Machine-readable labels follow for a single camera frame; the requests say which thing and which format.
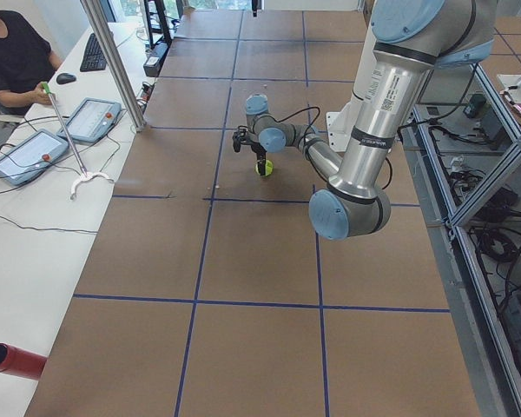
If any aluminium frame post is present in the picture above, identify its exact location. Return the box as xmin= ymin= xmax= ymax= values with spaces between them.
xmin=81 ymin=0 xmax=146 ymax=132

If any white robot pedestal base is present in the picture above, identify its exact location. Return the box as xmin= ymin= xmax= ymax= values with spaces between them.
xmin=326 ymin=110 xmax=354 ymax=153

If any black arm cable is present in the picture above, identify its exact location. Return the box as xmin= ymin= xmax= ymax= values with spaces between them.
xmin=273 ymin=106 xmax=322 ymax=147

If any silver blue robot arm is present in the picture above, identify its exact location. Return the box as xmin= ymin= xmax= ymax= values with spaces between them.
xmin=241 ymin=1 xmax=498 ymax=240

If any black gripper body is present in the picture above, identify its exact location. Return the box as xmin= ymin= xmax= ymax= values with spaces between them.
xmin=250 ymin=142 xmax=267 ymax=161

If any black power box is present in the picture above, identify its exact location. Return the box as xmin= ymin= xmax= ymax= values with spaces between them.
xmin=143 ymin=42 xmax=169 ymax=77

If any metal reacher grabber stick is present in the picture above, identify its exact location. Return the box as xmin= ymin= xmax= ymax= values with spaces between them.
xmin=41 ymin=82 xmax=114 ymax=201

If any black computer mouse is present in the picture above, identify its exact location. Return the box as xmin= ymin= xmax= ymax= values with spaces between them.
xmin=56 ymin=73 xmax=77 ymax=85

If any red cylinder tube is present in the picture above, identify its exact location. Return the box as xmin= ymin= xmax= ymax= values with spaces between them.
xmin=0 ymin=343 xmax=47 ymax=381

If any black keyboard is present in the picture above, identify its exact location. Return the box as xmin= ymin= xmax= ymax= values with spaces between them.
xmin=80 ymin=33 xmax=107 ymax=72

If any person in black shirt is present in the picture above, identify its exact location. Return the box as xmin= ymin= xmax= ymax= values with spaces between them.
xmin=0 ymin=10 xmax=63 ymax=116

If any far teach pendant tablet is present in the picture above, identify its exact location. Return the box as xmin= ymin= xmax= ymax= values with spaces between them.
xmin=65 ymin=97 xmax=122 ymax=144

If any yellow tennis ball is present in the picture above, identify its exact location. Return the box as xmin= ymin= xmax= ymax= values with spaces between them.
xmin=259 ymin=159 xmax=273 ymax=177

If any teach pendant tablet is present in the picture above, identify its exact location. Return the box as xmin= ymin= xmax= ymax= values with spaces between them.
xmin=0 ymin=129 xmax=69 ymax=186
xmin=65 ymin=97 xmax=122 ymax=144

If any near teach pendant tablet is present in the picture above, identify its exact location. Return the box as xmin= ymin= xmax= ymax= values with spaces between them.
xmin=0 ymin=129 xmax=69 ymax=186

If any person's hand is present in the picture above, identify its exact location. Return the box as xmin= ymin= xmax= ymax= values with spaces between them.
xmin=30 ymin=83 xmax=55 ymax=105

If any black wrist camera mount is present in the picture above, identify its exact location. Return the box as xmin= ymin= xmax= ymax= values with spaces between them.
xmin=232 ymin=126 xmax=254 ymax=153

